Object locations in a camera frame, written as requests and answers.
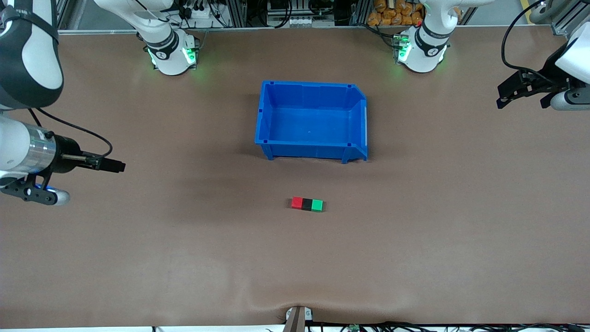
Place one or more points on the aluminium frame profile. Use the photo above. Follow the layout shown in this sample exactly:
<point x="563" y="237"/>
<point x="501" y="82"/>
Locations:
<point x="564" y="18"/>

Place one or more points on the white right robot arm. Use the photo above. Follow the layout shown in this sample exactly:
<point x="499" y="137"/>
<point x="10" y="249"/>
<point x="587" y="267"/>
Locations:
<point x="27" y="60"/>

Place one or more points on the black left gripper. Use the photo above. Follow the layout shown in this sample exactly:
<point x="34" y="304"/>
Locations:
<point x="549" y="75"/>

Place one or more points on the white power strip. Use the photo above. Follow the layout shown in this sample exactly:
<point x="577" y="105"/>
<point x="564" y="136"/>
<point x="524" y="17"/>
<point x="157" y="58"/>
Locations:
<point x="207" y="16"/>

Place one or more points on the red cube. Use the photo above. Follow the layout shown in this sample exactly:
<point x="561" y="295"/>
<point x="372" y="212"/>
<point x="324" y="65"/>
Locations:
<point x="297" y="203"/>

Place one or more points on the grey edge clamp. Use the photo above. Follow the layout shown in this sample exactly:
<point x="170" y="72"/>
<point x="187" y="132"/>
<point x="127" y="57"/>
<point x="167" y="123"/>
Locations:
<point x="297" y="318"/>

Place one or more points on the black cube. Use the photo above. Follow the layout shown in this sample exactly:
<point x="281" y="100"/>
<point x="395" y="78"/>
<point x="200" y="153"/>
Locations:
<point x="307" y="204"/>

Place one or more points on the background control equipment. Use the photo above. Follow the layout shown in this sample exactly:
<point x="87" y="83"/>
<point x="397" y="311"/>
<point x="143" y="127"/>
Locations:
<point x="299" y="20"/>

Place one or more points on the bag of orange snacks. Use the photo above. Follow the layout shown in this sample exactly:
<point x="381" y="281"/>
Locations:
<point x="392" y="14"/>

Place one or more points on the aluminium post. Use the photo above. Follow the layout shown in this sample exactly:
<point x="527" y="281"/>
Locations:
<point x="237" y="11"/>
<point x="359" y="11"/>

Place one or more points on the green cube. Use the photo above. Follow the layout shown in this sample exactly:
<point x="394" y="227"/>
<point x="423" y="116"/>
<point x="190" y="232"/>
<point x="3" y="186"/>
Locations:
<point x="317" y="205"/>

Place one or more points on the brown table cover sheet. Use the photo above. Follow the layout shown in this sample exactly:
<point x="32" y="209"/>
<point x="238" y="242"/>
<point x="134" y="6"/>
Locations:
<point x="184" y="267"/>

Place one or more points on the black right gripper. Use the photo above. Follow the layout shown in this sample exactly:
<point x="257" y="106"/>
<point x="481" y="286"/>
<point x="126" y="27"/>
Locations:
<point x="67" y="151"/>

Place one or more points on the blue plastic storage bin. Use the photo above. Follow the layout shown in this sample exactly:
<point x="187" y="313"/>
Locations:
<point x="313" y="124"/>

